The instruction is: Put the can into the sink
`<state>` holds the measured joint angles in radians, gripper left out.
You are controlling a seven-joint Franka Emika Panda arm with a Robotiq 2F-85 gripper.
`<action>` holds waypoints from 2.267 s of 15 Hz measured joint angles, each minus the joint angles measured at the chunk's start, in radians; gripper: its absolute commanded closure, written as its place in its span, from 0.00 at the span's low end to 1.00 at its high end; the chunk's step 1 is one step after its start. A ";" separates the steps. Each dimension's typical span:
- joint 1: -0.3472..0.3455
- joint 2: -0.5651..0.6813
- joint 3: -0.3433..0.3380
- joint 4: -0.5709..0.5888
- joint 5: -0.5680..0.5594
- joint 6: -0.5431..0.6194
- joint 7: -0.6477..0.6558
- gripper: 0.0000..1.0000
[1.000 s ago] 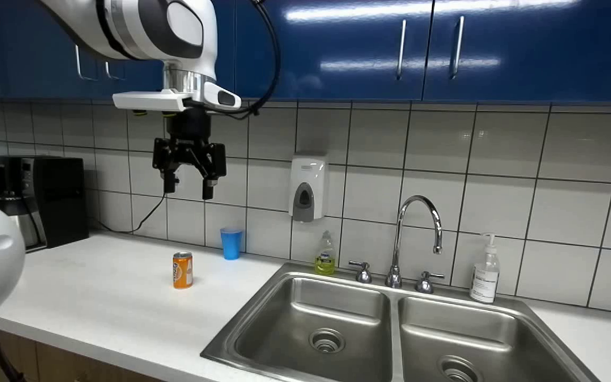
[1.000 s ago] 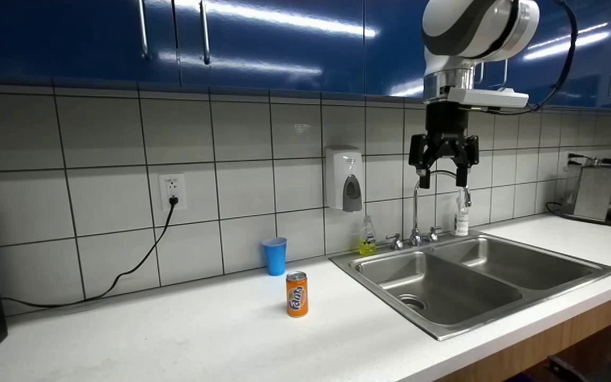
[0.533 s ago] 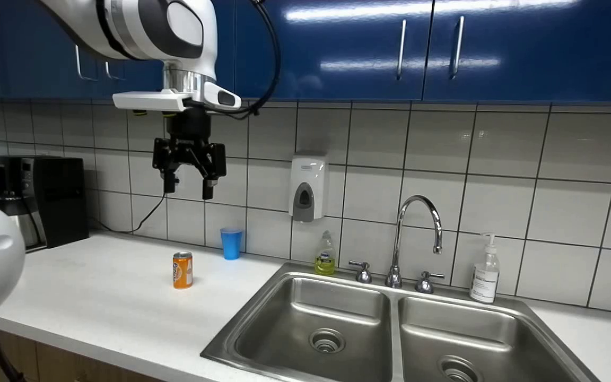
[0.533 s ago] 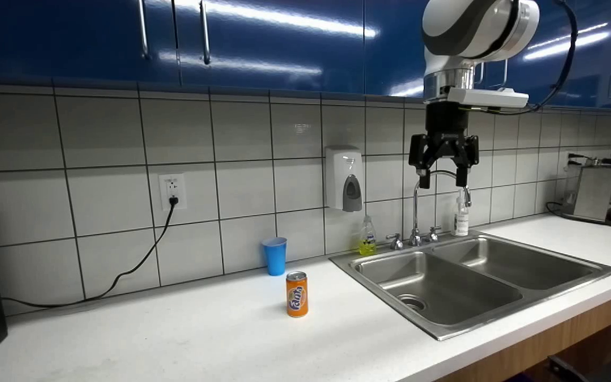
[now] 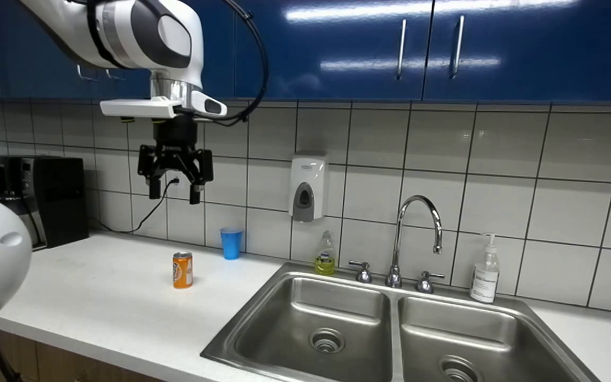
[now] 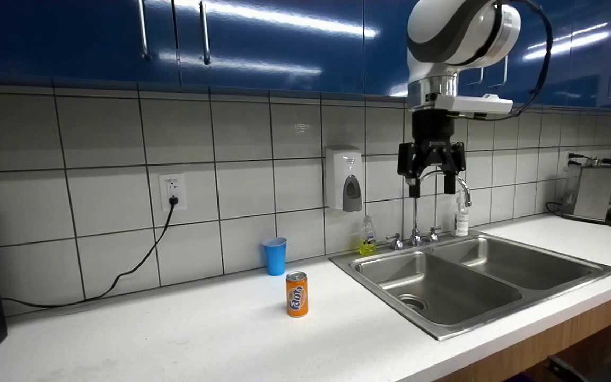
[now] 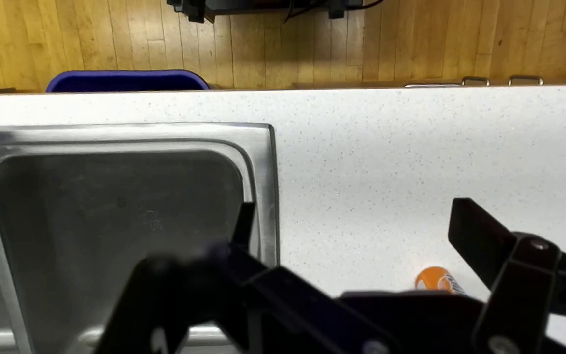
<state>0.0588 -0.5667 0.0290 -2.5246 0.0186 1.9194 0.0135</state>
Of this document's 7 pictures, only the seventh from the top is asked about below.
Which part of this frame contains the orange soda can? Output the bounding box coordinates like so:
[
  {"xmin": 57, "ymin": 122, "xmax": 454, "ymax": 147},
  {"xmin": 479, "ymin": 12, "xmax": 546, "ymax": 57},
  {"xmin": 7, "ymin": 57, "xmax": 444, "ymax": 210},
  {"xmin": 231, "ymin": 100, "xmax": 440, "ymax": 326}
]
[{"xmin": 412, "ymin": 263, "xmax": 465, "ymax": 295}]

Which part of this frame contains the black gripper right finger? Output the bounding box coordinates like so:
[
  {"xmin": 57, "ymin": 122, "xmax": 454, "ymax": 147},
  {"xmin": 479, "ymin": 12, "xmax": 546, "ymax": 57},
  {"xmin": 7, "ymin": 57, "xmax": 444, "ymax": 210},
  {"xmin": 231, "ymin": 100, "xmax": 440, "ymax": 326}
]
[{"xmin": 446, "ymin": 194, "xmax": 566, "ymax": 354}]

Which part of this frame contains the metal drawer handle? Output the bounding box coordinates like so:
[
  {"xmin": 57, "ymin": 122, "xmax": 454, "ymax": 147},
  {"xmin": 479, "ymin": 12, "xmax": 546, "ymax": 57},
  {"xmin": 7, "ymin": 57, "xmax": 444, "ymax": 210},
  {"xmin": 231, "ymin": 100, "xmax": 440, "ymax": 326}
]
[
  {"xmin": 505, "ymin": 75, "xmax": 546, "ymax": 86},
  {"xmin": 457, "ymin": 75, "xmax": 493, "ymax": 88}
]

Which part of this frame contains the stainless steel double sink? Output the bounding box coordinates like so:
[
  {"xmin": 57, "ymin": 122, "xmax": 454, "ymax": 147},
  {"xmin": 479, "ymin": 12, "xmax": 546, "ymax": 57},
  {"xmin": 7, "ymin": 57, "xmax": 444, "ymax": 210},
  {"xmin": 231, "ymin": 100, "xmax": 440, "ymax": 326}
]
[{"xmin": 0, "ymin": 122, "xmax": 281, "ymax": 354}]

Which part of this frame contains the blue plastic bin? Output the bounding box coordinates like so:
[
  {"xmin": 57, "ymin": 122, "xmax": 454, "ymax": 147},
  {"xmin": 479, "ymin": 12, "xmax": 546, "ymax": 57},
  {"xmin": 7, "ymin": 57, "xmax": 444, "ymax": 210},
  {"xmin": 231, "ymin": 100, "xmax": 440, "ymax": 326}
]
[{"xmin": 45, "ymin": 69, "xmax": 212, "ymax": 94}]

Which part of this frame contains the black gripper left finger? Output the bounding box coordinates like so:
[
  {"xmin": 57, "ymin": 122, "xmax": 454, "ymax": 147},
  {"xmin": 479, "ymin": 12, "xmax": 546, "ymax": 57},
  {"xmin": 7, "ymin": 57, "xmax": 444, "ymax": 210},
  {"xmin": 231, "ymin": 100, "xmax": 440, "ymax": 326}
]
[{"xmin": 94, "ymin": 200, "xmax": 402, "ymax": 354}]

